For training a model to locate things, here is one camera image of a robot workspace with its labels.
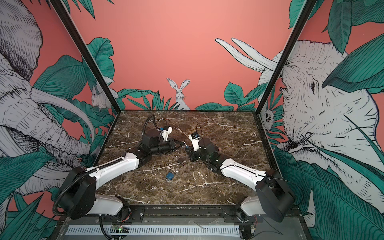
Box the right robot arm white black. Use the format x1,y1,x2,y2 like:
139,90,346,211
186,133,296,223

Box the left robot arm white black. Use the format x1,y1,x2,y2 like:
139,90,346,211
53,129,186,222

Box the dark grey padlock centre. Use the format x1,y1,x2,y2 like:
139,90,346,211
177,158,187,166

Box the small green circuit board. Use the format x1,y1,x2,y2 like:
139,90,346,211
110,226,130,235

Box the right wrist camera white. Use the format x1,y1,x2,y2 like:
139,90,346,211
189,132,201,152

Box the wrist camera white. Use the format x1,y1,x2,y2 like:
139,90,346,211
160,126,173,142
189,132,201,152

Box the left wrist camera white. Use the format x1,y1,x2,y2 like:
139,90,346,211
160,126,173,142

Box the left camera black cable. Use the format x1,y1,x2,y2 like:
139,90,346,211
142,115,160,136

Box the white slotted cable duct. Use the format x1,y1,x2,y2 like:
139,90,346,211
65,225,240,237

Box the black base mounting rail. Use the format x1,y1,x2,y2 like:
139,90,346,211
59,204,301,224

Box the left black corner post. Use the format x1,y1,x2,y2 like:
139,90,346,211
50,0,121,116

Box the black corner post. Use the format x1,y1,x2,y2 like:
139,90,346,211
256,0,317,115
50,0,121,116

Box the right black corner post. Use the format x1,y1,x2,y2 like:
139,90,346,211
256,0,317,115

